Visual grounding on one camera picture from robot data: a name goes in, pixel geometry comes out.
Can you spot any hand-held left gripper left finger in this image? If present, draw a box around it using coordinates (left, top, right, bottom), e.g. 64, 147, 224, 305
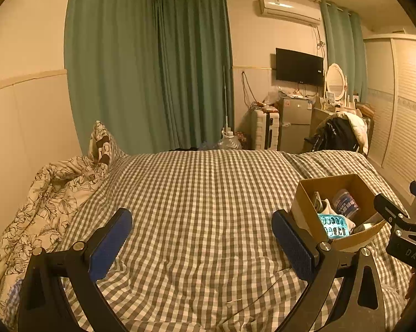
17, 207, 133, 332

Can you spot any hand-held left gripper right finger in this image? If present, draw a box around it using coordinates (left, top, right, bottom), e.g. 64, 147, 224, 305
271, 208, 388, 332

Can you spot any white squeeze tube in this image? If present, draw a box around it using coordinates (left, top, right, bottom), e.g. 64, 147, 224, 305
351, 213, 383, 235

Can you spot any clear plastic jar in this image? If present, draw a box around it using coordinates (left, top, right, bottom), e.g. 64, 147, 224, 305
332, 188, 361, 221

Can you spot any teal blister tray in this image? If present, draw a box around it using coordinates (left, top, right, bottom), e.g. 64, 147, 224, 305
317, 213, 354, 240

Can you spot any brown cardboard box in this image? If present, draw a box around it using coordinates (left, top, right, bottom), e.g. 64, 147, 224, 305
290, 173, 409, 252

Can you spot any floral duvet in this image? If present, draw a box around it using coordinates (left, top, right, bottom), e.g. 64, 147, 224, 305
0, 154, 110, 329

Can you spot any white louvred wardrobe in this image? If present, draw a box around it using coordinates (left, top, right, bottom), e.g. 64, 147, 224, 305
363, 34, 416, 198

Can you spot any white jacket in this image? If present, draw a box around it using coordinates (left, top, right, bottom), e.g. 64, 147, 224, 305
327, 111, 370, 155

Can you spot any black jacket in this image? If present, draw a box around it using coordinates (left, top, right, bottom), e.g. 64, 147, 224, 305
304, 116, 359, 153

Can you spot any blue patterned cloth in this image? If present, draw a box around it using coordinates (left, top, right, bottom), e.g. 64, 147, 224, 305
6, 279, 24, 316

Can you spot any green checked bed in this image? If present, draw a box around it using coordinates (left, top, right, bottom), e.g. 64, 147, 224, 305
61, 150, 415, 332

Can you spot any wooden dressing table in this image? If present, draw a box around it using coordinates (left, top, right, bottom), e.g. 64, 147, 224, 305
310, 107, 337, 139

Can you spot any silver fridge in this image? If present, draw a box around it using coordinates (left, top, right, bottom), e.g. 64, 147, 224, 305
279, 97, 313, 151

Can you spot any white ribbed suitcase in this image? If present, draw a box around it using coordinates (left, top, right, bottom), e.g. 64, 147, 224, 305
252, 109, 280, 150

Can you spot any clear water jug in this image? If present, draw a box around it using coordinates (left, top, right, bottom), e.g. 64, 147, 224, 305
214, 128, 243, 151

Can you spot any white oval mirror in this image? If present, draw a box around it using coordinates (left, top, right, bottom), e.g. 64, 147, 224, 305
324, 63, 347, 101

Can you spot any narrow green curtain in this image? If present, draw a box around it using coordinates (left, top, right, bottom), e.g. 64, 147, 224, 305
320, 0, 368, 103

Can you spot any white pole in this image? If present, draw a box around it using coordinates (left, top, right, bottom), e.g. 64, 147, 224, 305
223, 65, 230, 132

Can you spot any wide green curtain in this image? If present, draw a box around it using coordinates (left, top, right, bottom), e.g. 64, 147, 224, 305
64, 0, 170, 155

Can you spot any white air conditioner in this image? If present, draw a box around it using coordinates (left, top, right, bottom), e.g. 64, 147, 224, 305
257, 0, 322, 27

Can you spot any black wall television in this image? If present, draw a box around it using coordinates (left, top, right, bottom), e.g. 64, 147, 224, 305
275, 48, 324, 85

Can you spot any wall cable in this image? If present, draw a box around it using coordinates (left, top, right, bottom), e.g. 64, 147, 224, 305
241, 71, 261, 106

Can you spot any air conditioner cable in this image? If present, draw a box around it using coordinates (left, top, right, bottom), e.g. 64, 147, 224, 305
313, 24, 326, 56

